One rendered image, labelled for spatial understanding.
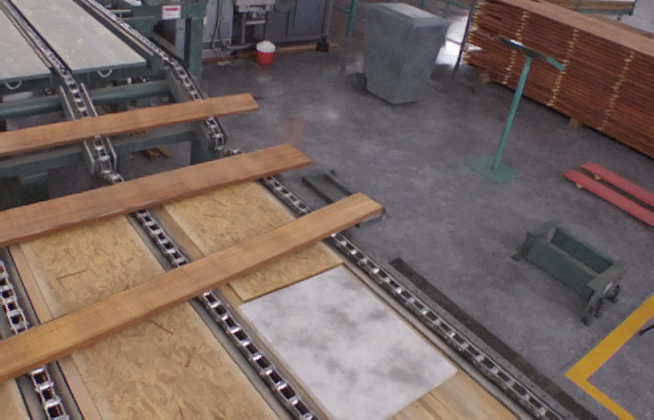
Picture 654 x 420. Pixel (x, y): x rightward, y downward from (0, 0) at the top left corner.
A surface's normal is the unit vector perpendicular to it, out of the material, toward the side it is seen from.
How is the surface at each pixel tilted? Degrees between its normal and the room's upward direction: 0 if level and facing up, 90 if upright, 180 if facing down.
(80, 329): 0
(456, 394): 0
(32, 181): 90
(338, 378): 0
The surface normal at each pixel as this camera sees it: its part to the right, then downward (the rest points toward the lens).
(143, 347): 0.14, -0.84
